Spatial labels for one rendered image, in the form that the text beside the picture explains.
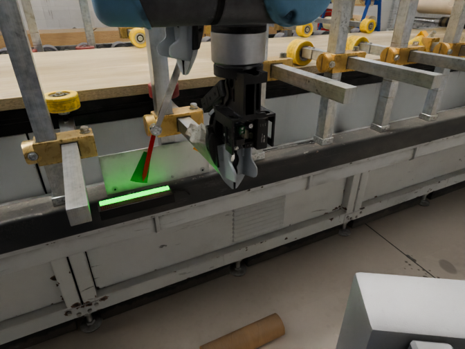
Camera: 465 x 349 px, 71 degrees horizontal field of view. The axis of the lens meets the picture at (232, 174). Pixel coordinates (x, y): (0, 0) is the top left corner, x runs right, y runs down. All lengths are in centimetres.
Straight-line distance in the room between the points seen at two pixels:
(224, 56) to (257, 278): 121
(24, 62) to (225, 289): 113
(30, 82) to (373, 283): 67
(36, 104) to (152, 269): 81
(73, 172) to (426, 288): 56
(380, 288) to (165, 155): 68
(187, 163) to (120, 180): 16
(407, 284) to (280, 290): 133
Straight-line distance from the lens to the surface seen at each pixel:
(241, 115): 46
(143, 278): 135
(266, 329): 128
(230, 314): 141
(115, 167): 79
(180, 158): 82
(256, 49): 46
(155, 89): 75
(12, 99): 94
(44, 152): 76
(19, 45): 72
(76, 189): 57
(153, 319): 143
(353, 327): 18
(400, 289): 18
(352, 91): 67
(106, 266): 129
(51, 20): 791
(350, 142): 111
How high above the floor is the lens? 111
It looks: 29 degrees down
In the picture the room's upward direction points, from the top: straight up
